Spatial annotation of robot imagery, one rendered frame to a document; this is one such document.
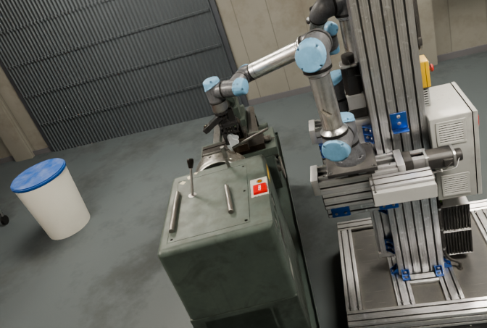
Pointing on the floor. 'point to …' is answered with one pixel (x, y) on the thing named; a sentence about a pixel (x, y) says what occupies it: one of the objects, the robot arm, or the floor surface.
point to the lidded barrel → (52, 198)
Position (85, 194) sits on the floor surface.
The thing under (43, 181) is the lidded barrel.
